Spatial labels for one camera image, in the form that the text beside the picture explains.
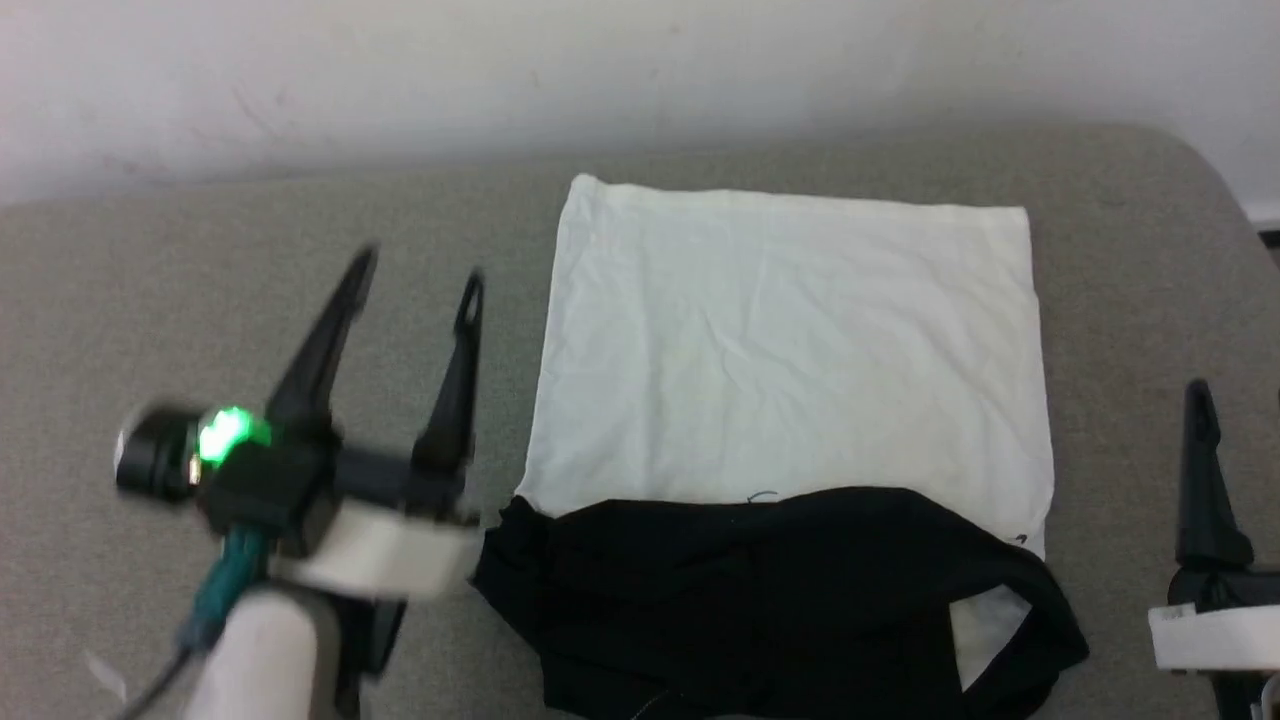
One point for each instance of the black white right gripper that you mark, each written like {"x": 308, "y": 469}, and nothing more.
{"x": 1220, "y": 630}

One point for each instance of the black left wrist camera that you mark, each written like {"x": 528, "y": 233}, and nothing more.
{"x": 155, "y": 455}

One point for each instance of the white and black shirt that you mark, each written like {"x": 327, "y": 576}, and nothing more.
{"x": 790, "y": 380}

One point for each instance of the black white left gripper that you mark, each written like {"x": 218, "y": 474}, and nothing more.
{"x": 300, "y": 490}

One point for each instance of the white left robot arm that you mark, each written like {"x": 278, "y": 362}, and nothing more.
{"x": 260, "y": 660}

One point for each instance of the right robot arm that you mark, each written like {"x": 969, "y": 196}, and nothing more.
{"x": 1245, "y": 698}

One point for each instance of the grey fabric sofa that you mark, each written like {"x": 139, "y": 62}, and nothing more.
{"x": 150, "y": 280}

